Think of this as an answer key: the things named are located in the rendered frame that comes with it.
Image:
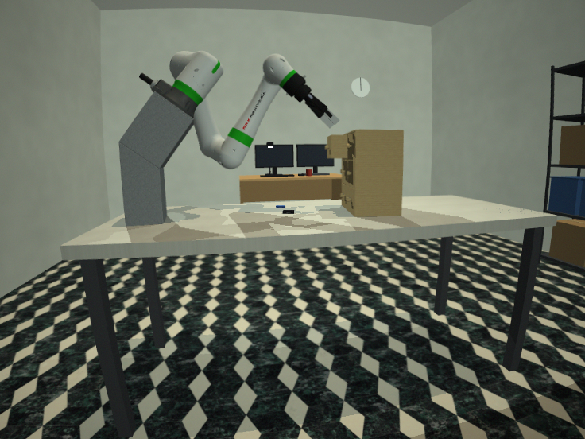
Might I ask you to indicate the light wooden chest of drawers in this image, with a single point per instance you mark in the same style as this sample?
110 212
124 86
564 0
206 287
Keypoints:
378 172

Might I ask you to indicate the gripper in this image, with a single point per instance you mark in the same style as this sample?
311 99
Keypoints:
326 116

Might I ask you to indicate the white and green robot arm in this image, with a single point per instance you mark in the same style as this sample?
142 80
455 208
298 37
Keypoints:
201 73

